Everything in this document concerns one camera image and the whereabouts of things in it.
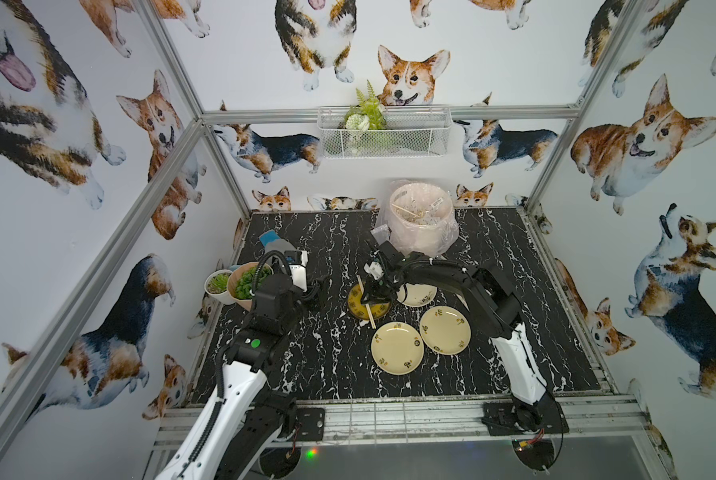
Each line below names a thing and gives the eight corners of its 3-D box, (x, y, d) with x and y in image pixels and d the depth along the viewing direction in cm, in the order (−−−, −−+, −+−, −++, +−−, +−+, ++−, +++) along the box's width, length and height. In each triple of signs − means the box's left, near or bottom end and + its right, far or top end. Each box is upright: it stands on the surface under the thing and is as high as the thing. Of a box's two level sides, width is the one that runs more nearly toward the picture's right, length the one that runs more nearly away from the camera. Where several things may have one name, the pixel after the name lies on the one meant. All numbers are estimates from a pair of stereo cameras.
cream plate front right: (421, 354, 87) (422, 351, 85) (417, 308, 96) (418, 305, 94) (473, 354, 87) (475, 351, 85) (464, 308, 96) (465, 305, 94)
